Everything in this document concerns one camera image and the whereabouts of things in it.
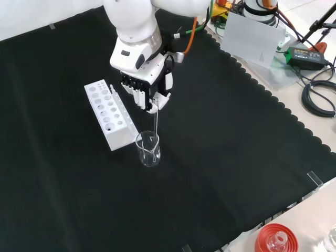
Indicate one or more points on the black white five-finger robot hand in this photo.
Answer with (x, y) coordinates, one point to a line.
(155, 71)

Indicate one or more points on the clear glass rod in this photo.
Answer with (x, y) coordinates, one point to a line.
(156, 123)

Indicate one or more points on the white test tube rack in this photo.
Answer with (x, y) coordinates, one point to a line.
(115, 139)

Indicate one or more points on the small clear glass beaker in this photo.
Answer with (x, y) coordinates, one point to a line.
(149, 157)

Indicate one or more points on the black bench cloth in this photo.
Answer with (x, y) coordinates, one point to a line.
(210, 131)

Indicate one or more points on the yellow stop button box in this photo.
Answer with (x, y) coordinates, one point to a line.
(219, 13)

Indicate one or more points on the pale grey board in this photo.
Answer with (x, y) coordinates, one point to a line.
(249, 39)

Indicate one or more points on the clear acrylic cloth clip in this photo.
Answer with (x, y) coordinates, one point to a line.
(315, 179)
(52, 26)
(187, 248)

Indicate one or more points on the black power adapter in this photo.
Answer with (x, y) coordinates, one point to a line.
(307, 59)

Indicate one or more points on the black tripod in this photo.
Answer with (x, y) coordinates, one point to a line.
(313, 26)

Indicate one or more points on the orange clamp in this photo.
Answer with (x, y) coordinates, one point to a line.
(321, 47)

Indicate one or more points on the clear round-bottom flask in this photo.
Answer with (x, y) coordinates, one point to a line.
(273, 245)

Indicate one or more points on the clear glass vessel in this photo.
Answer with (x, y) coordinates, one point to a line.
(332, 241)

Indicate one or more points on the black wrist mount block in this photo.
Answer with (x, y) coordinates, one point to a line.
(168, 39)

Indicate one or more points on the translucent base plate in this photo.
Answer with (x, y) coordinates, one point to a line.
(283, 76)

